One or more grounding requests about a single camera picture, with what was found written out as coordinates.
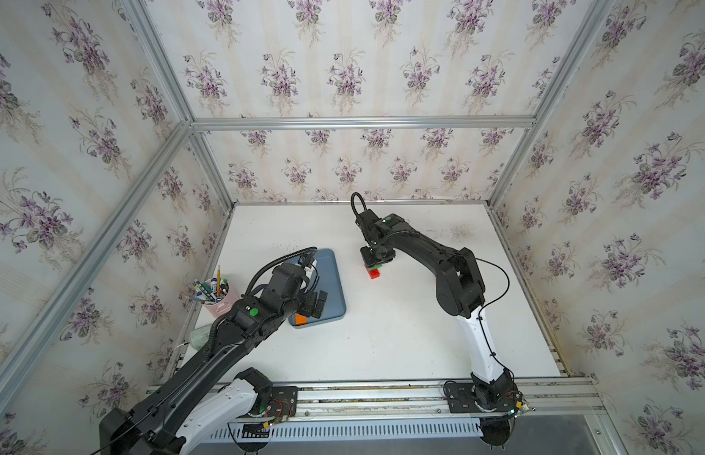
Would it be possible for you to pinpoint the blue-grey plastic tray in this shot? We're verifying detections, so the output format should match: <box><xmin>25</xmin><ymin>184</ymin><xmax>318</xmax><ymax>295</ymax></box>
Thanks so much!
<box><xmin>288</xmin><ymin>248</ymin><xmax>347</xmax><ymax>328</ymax></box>

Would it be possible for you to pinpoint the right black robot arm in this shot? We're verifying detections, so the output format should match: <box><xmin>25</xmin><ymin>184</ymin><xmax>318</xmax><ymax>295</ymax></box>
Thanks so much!
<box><xmin>355</xmin><ymin>210</ymin><xmax>515</xmax><ymax>410</ymax></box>

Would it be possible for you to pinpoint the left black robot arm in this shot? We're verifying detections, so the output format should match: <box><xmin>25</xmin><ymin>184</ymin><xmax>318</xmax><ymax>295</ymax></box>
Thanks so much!
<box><xmin>98</xmin><ymin>248</ymin><xmax>321</xmax><ymax>454</ymax></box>

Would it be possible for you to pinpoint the pen cup with pens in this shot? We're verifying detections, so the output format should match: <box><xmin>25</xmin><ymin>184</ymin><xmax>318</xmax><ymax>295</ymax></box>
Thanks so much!
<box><xmin>193</xmin><ymin>265</ymin><xmax>240</xmax><ymax>319</ymax></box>

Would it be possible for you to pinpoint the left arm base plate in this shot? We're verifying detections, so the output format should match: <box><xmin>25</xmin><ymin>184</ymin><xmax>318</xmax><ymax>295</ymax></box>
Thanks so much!
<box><xmin>243</xmin><ymin>386</ymin><xmax>299</xmax><ymax>425</ymax></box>

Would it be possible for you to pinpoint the aluminium rail frame front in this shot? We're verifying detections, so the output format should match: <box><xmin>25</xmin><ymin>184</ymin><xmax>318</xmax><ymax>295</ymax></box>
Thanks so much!
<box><xmin>118</xmin><ymin>374</ymin><xmax>626</xmax><ymax>455</ymax></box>

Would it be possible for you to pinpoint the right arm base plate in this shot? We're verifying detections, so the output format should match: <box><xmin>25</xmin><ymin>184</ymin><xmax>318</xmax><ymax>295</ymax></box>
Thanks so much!
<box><xmin>443</xmin><ymin>377</ymin><xmax>524</xmax><ymax>416</ymax></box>

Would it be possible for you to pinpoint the white slotted cable duct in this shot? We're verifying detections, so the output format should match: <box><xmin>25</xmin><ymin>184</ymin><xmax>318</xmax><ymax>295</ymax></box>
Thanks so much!
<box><xmin>207</xmin><ymin>418</ymin><xmax>483</xmax><ymax>444</ymax></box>

